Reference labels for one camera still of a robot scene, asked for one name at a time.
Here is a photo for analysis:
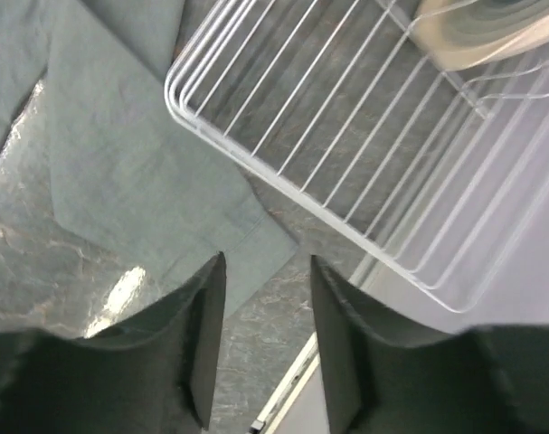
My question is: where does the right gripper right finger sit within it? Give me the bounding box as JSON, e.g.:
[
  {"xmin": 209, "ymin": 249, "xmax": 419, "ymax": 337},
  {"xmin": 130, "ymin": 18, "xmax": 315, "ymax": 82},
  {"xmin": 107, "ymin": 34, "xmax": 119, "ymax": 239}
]
[{"xmin": 310, "ymin": 256, "xmax": 549, "ymax": 433}]

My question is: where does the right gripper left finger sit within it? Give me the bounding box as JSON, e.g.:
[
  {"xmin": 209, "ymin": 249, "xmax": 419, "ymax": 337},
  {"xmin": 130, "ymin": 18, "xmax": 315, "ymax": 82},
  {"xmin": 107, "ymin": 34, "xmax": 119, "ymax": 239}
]
[{"xmin": 0, "ymin": 253, "xmax": 227, "ymax": 433}]

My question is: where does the grey button shirt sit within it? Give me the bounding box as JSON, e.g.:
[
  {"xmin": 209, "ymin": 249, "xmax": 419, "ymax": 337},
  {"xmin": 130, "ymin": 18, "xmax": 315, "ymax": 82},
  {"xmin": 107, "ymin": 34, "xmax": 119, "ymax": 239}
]
[{"xmin": 0, "ymin": 1, "xmax": 297, "ymax": 313}]

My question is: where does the beige bowl blue centre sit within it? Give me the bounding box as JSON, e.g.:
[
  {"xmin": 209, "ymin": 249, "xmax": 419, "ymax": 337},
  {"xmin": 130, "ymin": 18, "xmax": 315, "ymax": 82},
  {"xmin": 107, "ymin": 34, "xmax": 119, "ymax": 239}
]
[{"xmin": 411, "ymin": 0, "xmax": 549, "ymax": 71}]

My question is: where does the aluminium frame rail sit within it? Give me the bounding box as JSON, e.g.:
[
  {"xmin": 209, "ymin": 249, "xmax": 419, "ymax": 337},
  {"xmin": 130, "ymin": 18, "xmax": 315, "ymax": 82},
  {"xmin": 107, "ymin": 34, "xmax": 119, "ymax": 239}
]
[{"xmin": 247, "ymin": 333, "xmax": 319, "ymax": 434}]

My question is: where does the white wire basket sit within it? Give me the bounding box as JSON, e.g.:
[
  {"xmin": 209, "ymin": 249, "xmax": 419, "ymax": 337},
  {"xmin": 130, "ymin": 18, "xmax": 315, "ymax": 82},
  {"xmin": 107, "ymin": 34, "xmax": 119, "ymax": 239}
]
[{"xmin": 165, "ymin": 1, "xmax": 549, "ymax": 314}]

